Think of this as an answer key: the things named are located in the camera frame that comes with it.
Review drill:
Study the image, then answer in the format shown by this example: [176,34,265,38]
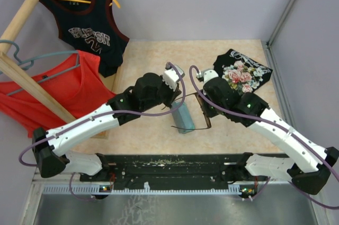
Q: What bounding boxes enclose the brown sunglasses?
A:
[174,92,212,131]

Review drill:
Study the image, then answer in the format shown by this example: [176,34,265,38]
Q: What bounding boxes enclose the grey-blue glasses case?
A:
[172,102,195,134]

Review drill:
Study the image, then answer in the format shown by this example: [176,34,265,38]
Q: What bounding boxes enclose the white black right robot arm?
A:
[197,71,338,195]

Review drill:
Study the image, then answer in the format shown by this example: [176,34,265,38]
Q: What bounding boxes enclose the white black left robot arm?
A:
[32,69,182,181]

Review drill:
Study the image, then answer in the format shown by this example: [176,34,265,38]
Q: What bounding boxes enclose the black floral folded shirt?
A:
[213,49,273,95]

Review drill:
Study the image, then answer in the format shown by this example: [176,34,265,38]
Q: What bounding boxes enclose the red tank top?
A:
[0,49,119,139]

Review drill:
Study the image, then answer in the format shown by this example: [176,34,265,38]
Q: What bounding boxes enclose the navy basketball jersey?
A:
[39,0,129,77]

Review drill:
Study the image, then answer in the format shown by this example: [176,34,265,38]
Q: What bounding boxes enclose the grey-blue clothes hanger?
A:
[1,39,80,84]

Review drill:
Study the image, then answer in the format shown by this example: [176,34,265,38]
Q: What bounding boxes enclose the wooden clothes rack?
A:
[0,0,123,140]

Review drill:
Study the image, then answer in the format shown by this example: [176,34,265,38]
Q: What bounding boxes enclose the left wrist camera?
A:
[162,62,185,90]

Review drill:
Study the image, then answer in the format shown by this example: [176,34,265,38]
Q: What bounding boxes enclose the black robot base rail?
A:
[79,154,267,198]

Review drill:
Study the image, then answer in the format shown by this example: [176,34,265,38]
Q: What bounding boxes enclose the aluminium frame post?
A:
[266,0,298,49]

